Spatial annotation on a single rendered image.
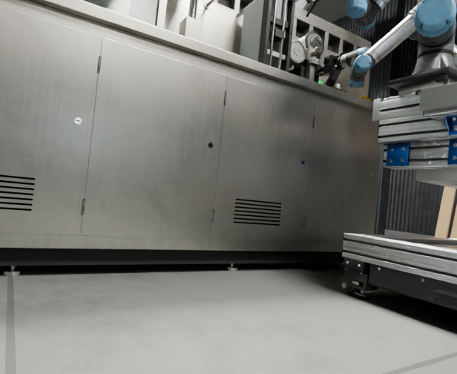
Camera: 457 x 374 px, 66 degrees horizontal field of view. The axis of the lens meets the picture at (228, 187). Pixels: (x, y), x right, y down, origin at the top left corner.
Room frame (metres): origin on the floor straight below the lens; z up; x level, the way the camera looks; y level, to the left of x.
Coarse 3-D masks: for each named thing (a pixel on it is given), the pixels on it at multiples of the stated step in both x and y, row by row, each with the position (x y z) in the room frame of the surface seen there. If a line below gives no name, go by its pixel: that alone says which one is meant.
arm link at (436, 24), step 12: (420, 0) 1.16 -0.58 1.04; (432, 0) 1.11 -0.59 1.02; (444, 0) 1.09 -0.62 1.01; (456, 0) 1.12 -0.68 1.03; (420, 12) 1.13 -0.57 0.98; (432, 12) 1.11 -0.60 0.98; (444, 12) 1.09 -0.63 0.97; (420, 24) 1.14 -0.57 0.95; (432, 24) 1.11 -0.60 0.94; (444, 24) 1.10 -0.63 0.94; (420, 36) 1.20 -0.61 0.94; (432, 36) 1.15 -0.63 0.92; (444, 36) 1.16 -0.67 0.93
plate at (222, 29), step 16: (176, 0) 1.90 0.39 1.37; (176, 16) 1.91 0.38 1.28; (208, 16) 2.01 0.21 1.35; (224, 16) 2.06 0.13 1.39; (240, 16) 2.12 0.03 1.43; (176, 32) 1.91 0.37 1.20; (208, 32) 2.01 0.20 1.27; (224, 32) 2.07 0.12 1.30; (240, 32) 2.12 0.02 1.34; (224, 48) 2.07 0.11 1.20; (368, 80) 2.73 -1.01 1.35
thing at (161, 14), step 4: (160, 0) 1.30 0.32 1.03; (164, 0) 1.31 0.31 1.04; (160, 4) 1.30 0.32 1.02; (164, 4) 1.31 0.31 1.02; (160, 8) 1.30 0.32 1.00; (164, 8) 1.31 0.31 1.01; (160, 12) 1.30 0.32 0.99; (164, 12) 1.31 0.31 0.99; (128, 16) 1.24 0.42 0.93; (160, 16) 1.30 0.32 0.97; (164, 16) 1.31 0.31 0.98; (160, 20) 1.30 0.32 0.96; (164, 20) 1.31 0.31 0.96; (152, 24) 1.29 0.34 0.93; (156, 24) 1.31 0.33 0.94; (160, 24) 1.30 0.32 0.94; (164, 24) 1.31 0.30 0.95
